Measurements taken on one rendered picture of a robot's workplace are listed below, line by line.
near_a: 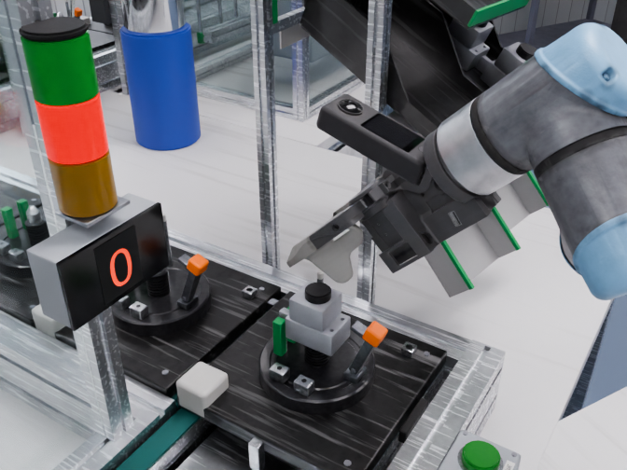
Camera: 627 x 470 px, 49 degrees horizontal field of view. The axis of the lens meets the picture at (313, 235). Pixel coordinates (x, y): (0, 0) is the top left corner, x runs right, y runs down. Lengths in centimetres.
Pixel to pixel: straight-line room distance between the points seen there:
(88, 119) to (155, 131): 108
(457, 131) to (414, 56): 43
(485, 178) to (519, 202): 59
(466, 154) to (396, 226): 11
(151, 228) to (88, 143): 12
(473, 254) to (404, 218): 40
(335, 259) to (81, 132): 27
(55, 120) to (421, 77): 54
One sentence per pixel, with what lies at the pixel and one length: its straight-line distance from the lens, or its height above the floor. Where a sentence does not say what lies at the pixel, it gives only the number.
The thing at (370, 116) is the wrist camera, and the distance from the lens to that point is 66.
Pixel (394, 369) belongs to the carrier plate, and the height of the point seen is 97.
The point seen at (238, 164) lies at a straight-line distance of 159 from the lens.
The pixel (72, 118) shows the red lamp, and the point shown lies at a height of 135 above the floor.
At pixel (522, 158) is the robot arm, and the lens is 57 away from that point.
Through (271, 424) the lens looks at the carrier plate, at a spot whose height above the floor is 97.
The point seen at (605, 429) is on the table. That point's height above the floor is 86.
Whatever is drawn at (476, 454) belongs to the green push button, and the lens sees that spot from 79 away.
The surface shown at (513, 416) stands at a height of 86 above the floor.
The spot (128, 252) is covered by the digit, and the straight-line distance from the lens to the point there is 65.
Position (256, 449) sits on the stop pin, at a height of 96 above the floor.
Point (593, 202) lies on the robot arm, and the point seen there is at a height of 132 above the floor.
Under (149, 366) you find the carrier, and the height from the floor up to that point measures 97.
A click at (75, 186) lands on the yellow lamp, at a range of 60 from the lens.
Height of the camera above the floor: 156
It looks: 32 degrees down
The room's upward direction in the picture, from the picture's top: straight up
